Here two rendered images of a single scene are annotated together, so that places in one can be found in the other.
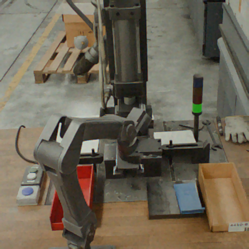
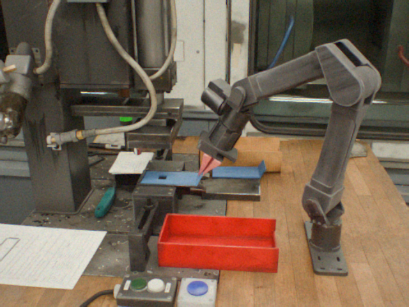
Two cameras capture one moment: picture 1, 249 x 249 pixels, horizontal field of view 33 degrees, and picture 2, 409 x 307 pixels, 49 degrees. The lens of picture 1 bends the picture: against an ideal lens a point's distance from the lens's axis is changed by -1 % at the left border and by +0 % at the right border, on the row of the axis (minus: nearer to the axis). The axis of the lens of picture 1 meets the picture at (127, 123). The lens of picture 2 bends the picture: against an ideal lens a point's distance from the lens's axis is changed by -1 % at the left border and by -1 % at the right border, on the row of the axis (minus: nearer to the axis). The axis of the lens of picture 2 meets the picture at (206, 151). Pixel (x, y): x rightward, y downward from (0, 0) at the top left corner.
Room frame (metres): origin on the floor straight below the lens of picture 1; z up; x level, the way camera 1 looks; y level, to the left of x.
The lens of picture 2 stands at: (1.02, 1.02, 1.49)
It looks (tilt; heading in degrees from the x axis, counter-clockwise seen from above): 23 degrees down; 274
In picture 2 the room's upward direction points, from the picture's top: straight up
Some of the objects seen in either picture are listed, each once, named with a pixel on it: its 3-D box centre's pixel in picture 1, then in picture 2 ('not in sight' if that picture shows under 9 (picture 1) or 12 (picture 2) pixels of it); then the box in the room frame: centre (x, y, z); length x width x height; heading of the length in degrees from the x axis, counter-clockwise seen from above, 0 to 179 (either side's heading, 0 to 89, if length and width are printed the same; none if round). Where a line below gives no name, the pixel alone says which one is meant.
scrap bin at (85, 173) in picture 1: (73, 195); (218, 241); (1.05, 0.19, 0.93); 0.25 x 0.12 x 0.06; 179
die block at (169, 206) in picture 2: (133, 161); (161, 192); (1.21, -0.01, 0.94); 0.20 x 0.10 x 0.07; 89
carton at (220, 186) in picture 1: (224, 195); (239, 154); (1.00, -0.30, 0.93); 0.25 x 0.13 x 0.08; 179
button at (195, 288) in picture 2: (28, 192); (197, 290); (1.08, 0.35, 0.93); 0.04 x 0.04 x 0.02
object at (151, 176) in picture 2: not in sight; (173, 174); (1.17, 0.00, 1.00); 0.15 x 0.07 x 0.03; 179
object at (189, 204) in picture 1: (188, 196); (238, 168); (1.01, -0.18, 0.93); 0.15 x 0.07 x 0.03; 3
